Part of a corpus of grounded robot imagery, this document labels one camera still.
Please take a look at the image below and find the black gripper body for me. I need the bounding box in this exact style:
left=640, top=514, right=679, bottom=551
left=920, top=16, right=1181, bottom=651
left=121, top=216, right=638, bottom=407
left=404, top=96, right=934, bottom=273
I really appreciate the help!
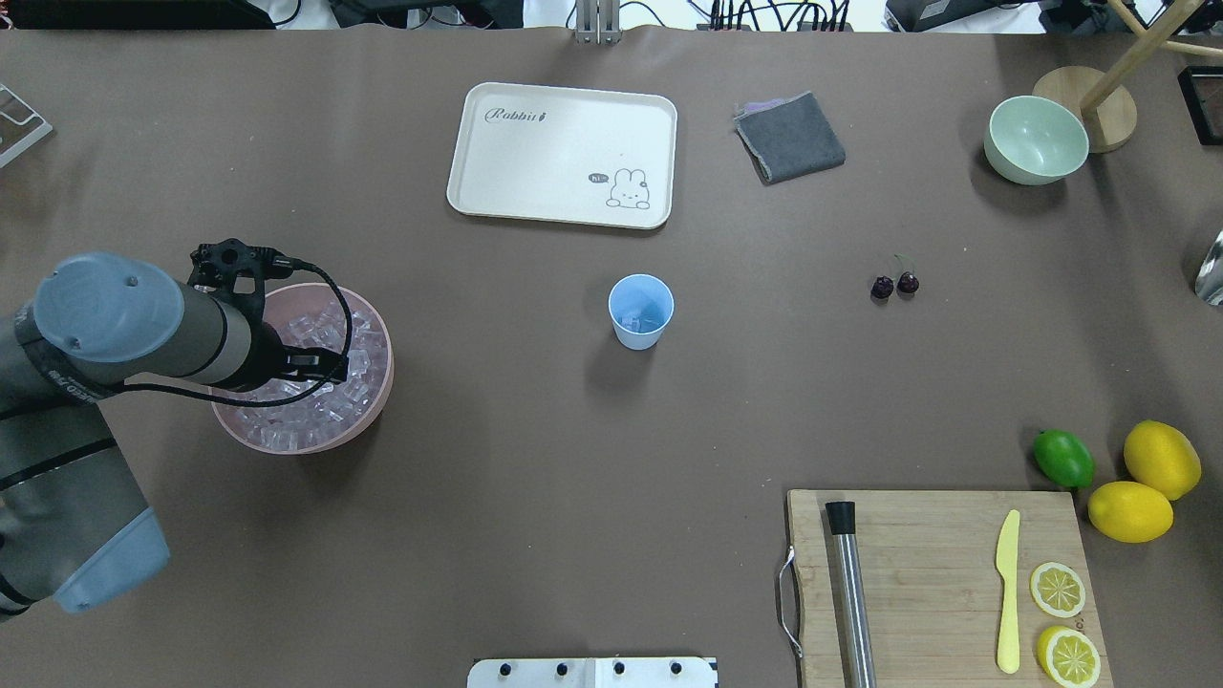
left=249, top=325, right=303, bottom=389

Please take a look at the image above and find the light blue plastic cup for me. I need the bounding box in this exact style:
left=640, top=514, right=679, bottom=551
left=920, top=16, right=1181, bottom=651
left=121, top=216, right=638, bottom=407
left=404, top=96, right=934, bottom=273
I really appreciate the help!
left=608, top=273, right=676, bottom=349

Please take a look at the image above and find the dark red cherry pair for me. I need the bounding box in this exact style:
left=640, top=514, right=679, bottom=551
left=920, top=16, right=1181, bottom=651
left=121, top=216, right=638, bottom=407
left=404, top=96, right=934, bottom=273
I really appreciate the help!
left=870, top=253, right=921, bottom=302

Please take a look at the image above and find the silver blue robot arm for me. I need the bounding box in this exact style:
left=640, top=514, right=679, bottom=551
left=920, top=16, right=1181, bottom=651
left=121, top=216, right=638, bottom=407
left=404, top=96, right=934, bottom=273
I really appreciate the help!
left=1, top=240, right=353, bottom=621

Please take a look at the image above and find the pink bowl of ice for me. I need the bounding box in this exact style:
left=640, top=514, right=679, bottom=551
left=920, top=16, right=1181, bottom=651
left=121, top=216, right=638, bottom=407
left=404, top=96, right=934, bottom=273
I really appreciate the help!
left=212, top=284, right=395, bottom=456

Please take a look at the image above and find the wooden cup tree stand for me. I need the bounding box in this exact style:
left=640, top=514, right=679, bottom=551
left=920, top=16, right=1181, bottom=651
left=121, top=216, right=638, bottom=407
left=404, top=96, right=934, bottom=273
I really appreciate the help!
left=1032, top=1, right=1221, bottom=154

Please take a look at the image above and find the metal ice scoop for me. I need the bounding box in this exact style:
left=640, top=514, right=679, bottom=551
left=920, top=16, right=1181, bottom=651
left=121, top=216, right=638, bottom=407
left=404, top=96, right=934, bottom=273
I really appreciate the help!
left=1192, top=230, right=1223, bottom=308

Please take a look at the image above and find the cream rabbit serving tray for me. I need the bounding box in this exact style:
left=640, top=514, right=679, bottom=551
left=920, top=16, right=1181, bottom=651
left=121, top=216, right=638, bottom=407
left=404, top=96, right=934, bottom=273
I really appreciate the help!
left=446, top=82, right=678, bottom=230

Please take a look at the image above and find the grey folded cloth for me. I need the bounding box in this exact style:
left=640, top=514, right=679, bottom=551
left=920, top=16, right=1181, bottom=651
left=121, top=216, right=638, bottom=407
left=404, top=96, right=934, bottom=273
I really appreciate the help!
left=733, top=90, right=848, bottom=185

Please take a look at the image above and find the steel muddler black tip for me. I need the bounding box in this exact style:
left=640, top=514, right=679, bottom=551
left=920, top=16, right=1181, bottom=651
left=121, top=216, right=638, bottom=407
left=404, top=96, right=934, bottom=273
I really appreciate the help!
left=826, top=501, right=879, bottom=687

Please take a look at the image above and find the wooden cutting board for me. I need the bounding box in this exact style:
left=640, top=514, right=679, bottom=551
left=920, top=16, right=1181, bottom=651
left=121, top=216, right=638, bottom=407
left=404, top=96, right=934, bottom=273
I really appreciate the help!
left=786, top=489, right=1106, bottom=687

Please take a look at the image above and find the yellow plastic knife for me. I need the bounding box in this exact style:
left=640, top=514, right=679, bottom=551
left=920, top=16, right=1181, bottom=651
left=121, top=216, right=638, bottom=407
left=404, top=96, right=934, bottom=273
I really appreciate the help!
left=996, top=510, right=1021, bottom=675

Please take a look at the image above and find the mint green bowl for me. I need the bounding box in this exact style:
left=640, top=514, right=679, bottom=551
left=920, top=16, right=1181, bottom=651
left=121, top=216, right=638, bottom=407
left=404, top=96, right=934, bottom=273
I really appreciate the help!
left=983, top=95, right=1088, bottom=186

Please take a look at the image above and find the green lime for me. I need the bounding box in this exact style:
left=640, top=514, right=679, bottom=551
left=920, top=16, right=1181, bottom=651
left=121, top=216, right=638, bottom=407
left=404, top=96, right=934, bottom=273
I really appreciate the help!
left=1032, top=428, right=1096, bottom=489

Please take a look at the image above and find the lemon half beside knife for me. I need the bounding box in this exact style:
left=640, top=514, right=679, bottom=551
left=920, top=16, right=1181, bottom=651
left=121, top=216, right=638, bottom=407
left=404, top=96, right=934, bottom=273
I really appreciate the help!
left=1029, top=561, right=1087, bottom=620

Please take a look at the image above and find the lemon half near corner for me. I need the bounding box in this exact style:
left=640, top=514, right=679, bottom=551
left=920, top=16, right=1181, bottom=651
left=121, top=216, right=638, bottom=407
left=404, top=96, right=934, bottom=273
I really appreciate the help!
left=1036, top=624, right=1104, bottom=687

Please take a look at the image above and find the whole lemon inner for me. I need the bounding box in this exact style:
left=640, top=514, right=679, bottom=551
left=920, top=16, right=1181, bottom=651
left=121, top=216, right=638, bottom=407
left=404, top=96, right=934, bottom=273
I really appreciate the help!
left=1087, top=481, right=1174, bottom=544

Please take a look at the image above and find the whole lemon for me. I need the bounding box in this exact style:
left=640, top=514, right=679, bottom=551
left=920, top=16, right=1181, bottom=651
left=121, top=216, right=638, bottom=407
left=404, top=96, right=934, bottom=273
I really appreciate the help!
left=1087, top=481, right=1174, bottom=544
left=1123, top=419, right=1203, bottom=502

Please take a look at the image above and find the whole lemon outer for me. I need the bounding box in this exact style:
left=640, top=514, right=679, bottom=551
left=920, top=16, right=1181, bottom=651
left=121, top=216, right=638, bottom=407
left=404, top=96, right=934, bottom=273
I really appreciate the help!
left=1123, top=419, right=1203, bottom=502

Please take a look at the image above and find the black framed tray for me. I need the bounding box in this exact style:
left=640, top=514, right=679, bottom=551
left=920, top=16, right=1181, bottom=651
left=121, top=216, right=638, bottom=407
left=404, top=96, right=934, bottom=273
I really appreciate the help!
left=1178, top=66, right=1222, bottom=145

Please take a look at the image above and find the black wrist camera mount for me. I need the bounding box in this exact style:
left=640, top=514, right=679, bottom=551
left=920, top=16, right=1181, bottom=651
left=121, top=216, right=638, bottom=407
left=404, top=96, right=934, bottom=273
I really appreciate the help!
left=186, top=238, right=294, bottom=328

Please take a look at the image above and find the white wire cup rack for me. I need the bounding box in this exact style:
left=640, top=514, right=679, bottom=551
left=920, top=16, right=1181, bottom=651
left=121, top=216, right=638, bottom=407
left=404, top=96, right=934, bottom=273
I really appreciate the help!
left=0, top=84, right=54, bottom=167

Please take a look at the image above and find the aluminium frame post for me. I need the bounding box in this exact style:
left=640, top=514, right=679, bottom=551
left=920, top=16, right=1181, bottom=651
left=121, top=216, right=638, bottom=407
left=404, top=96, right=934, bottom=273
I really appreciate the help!
left=574, top=0, right=623, bottom=45

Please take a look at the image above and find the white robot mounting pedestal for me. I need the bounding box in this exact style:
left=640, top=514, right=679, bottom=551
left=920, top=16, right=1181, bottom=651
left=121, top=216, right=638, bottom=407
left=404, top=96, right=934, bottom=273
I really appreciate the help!
left=466, top=655, right=719, bottom=687

